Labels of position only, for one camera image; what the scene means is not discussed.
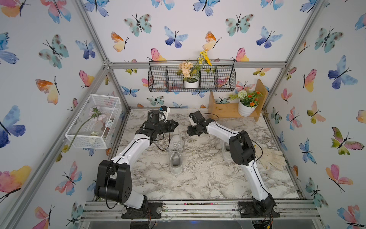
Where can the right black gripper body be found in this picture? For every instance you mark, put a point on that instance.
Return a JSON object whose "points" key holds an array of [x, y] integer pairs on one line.
{"points": [[193, 130]]}

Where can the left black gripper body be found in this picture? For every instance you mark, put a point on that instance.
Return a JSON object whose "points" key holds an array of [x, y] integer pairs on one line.
{"points": [[162, 127]]}

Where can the white sneaker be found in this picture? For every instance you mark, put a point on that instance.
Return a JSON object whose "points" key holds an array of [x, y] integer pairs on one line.
{"points": [[176, 149], [226, 154]]}

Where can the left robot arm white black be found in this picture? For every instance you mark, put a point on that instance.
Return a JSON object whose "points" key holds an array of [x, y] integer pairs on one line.
{"points": [[114, 180]]}

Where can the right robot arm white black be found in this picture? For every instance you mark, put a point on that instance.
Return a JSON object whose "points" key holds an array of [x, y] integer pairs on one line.
{"points": [[242, 152]]}

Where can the wooden shelf stand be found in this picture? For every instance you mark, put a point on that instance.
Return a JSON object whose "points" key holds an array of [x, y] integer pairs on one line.
{"points": [[231, 110]]}

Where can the white pot orange flowers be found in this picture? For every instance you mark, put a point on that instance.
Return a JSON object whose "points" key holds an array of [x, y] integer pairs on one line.
{"points": [[248, 101]]}

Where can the white pot peach flowers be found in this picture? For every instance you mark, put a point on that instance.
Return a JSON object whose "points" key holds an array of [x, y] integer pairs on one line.
{"points": [[191, 71]]}

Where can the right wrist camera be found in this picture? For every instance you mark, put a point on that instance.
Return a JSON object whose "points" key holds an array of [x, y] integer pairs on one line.
{"points": [[191, 119]]}

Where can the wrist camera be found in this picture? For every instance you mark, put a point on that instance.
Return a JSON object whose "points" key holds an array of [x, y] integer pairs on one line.
{"points": [[163, 113], [191, 119]]}

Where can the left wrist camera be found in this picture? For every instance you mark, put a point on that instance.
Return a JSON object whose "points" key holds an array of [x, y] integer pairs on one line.
{"points": [[163, 113]]}

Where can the black wire wall basket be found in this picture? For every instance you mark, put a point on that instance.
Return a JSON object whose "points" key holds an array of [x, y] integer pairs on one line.
{"points": [[170, 76]]}

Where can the white wire mesh basket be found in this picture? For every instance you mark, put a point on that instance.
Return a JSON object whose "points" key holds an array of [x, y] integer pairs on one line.
{"points": [[95, 123]]}

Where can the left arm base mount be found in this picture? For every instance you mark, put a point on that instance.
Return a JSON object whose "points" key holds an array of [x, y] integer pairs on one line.
{"points": [[149, 210]]}

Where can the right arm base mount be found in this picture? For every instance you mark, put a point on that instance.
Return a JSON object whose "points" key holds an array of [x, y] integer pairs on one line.
{"points": [[266, 208]]}

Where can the aluminium front rail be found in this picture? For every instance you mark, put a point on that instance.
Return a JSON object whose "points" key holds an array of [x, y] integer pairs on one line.
{"points": [[285, 210]]}

